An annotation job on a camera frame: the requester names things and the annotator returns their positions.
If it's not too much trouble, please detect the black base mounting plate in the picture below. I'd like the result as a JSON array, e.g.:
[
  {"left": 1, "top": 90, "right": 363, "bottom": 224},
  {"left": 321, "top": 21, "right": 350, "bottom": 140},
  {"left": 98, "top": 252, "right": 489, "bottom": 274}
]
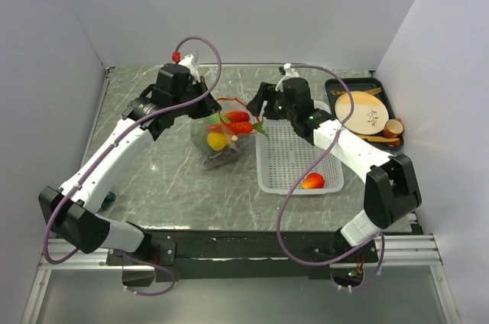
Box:
[{"left": 60, "top": 220, "right": 425, "bottom": 283}]

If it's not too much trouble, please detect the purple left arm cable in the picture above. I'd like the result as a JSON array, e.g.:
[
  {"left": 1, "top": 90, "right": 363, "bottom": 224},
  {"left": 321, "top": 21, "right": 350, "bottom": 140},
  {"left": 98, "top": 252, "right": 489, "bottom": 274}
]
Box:
[{"left": 42, "top": 35, "right": 223, "bottom": 264}]

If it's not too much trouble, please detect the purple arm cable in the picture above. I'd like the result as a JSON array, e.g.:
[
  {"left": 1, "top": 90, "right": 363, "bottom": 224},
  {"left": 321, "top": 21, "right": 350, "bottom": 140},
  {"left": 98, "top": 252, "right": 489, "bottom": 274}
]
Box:
[
  {"left": 275, "top": 63, "right": 385, "bottom": 296},
  {"left": 42, "top": 35, "right": 223, "bottom": 264}
]

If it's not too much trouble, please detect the peach and cream plate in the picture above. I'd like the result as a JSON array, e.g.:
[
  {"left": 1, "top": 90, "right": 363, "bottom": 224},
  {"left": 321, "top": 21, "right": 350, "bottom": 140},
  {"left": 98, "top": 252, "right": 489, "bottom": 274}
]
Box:
[{"left": 335, "top": 91, "right": 389, "bottom": 135}]

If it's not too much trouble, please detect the aluminium frame rail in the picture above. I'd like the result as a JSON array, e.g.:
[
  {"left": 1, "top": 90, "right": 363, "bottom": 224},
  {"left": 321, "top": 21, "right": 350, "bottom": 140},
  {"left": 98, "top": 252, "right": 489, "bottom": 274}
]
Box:
[{"left": 37, "top": 235, "right": 442, "bottom": 271}]

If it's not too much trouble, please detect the gold spoon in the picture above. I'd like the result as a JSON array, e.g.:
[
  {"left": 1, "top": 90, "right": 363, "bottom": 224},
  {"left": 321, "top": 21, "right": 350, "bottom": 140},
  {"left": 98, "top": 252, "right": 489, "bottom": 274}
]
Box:
[{"left": 330, "top": 90, "right": 347, "bottom": 96}]

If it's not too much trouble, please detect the orange carrot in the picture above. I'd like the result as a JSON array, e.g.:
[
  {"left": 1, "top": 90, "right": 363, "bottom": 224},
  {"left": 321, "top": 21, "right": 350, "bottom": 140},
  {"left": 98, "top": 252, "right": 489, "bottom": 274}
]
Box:
[{"left": 206, "top": 121, "right": 268, "bottom": 137}]

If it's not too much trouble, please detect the white plastic perforated basket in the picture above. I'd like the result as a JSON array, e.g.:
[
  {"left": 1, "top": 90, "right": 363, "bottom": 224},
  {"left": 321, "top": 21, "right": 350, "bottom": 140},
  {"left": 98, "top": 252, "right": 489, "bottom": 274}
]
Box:
[{"left": 255, "top": 115, "right": 344, "bottom": 196}]

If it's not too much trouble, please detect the black rectangular tray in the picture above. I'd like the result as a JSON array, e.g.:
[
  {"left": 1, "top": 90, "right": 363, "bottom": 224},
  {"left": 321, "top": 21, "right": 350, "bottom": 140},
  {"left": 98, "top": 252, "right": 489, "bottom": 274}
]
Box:
[{"left": 325, "top": 77, "right": 403, "bottom": 151}]

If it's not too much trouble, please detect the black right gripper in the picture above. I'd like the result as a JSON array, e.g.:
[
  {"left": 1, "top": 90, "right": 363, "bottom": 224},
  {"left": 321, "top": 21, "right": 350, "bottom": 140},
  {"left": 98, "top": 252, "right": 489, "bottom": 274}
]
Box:
[{"left": 245, "top": 83, "right": 296, "bottom": 123}]

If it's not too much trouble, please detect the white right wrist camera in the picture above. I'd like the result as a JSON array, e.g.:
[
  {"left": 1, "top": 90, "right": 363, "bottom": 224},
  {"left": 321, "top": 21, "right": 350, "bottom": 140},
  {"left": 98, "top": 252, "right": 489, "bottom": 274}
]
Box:
[{"left": 275, "top": 63, "right": 300, "bottom": 91}]

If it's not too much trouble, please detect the yellow bell pepper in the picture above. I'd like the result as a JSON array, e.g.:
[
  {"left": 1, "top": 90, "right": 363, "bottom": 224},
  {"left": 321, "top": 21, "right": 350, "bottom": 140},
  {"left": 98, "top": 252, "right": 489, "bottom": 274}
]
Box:
[{"left": 207, "top": 132, "right": 228, "bottom": 151}]

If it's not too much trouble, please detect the green netted melon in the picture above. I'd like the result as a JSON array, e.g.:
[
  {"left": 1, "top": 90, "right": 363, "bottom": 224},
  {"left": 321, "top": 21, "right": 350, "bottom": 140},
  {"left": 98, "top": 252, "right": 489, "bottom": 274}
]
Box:
[{"left": 190, "top": 121, "right": 213, "bottom": 154}]

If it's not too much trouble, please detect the gold knife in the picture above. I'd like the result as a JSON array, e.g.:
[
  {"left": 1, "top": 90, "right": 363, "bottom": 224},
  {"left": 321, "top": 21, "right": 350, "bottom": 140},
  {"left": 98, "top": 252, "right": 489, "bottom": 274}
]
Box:
[{"left": 365, "top": 87, "right": 382, "bottom": 96}]

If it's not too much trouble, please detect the brown ceramic cup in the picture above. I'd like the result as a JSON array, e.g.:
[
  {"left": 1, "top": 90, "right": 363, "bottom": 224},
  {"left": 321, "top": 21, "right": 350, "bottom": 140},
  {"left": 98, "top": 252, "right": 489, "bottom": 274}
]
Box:
[{"left": 383, "top": 118, "right": 404, "bottom": 138}]

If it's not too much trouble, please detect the dark purple grape bunch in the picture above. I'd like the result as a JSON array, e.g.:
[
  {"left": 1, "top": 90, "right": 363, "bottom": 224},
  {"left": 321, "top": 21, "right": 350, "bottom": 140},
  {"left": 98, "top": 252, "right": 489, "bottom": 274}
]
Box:
[{"left": 203, "top": 147, "right": 241, "bottom": 169}]

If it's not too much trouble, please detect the red orange mango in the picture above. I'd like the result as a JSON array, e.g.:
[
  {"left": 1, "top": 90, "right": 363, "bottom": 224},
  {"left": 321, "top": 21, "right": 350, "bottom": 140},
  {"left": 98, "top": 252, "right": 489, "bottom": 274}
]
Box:
[{"left": 225, "top": 111, "right": 250, "bottom": 123}]

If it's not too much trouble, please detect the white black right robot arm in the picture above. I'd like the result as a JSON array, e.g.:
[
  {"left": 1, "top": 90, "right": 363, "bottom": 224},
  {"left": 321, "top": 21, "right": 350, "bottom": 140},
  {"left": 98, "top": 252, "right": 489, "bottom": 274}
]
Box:
[{"left": 247, "top": 77, "right": 422, "bottom": 261}]

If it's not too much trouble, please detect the clear zip top bag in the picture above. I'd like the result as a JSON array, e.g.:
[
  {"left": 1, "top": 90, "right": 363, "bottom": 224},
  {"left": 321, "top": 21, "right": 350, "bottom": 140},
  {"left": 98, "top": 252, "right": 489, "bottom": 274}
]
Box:
[{"left": 193, "top": 97, "right": 268, "bottom": 166}]

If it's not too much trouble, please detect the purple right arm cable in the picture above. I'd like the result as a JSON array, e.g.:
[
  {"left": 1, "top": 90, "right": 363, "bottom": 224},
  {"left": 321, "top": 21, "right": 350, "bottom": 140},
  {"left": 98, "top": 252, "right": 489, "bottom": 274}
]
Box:
[{"left": 275, "top": 63, "right": 385, "bottom": 296}]

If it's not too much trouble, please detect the green bitter gourd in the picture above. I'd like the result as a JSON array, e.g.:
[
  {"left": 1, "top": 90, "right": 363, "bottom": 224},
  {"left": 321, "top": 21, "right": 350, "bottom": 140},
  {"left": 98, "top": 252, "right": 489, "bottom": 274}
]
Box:
[{"left": 217, "top": 115, "right": 231, "bottom": 124}]

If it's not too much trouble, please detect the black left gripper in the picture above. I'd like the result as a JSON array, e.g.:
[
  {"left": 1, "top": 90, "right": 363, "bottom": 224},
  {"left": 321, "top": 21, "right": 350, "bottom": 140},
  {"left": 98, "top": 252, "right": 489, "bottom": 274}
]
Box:
[{"left": 172, "top": 76, "right": 222, "bottom": 119}]

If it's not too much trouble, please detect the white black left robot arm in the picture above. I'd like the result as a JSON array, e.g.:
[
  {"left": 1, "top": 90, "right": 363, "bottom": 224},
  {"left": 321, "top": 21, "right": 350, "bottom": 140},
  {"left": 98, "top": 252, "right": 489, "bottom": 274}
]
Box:
[{"left": 38, "top": 60, "right": 221, "bottom": 264}]

